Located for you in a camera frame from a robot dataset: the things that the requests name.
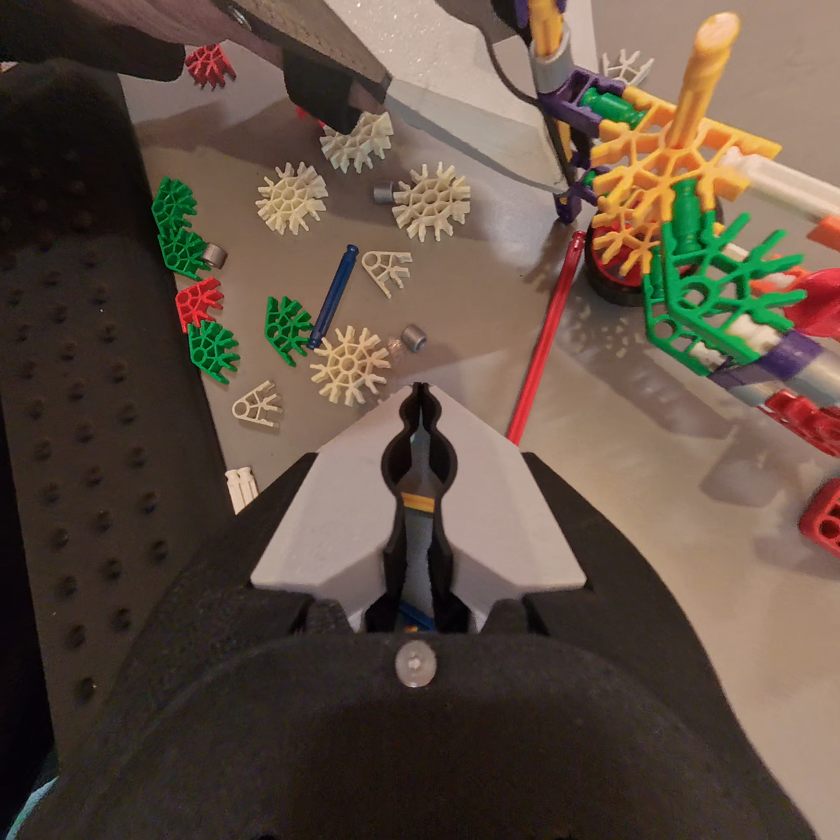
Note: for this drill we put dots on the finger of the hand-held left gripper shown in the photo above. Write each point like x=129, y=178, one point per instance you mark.
x=581, y=29
x=446, y=65

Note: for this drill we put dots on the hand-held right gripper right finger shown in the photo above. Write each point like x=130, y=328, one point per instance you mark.
x=505, y=525

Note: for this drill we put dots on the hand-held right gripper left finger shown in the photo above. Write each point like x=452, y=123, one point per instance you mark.
x=328, y=525

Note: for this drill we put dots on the purple and yellow rod assembly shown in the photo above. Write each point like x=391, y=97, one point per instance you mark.
x=584, y=105

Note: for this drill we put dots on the black wheel red hub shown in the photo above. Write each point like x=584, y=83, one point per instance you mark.
x=610, y=282

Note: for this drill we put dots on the red and green toy model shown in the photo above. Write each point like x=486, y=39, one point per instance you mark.
x=709, y=295

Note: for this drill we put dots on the person's left forearm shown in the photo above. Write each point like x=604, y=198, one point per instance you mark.
x=79, y=33

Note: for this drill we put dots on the person's left hand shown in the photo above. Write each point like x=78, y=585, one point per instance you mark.
x=216, y=23

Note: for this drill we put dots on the light grey wedge connector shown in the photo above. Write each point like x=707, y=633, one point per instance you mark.
x=380, y=266
x=249, y=410
x=627, y=72

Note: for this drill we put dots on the red double-ended connector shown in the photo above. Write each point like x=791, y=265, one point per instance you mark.
x=310, y=117

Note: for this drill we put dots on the pair of white rods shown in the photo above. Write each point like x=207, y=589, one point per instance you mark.
x=241, y=489

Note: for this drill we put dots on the red connector piece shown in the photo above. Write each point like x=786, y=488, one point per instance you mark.
x=210, y=65

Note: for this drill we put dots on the blue rod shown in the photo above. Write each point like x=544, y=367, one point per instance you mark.
x=333, y=296
x=413, y=620

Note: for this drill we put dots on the grey spacer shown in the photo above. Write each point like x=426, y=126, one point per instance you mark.
x=215, y=256
x=383, y=192
x=414, y=338

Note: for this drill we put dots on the red long rod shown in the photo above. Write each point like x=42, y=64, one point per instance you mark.
x=544, y=341

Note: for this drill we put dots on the green fan connector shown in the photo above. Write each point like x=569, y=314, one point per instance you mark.
x=213, y=351
x=289, y=330
x=184, y=254
x=174, y=207

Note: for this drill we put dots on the red fan connector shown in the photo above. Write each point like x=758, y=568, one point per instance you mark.
x=199, y=304

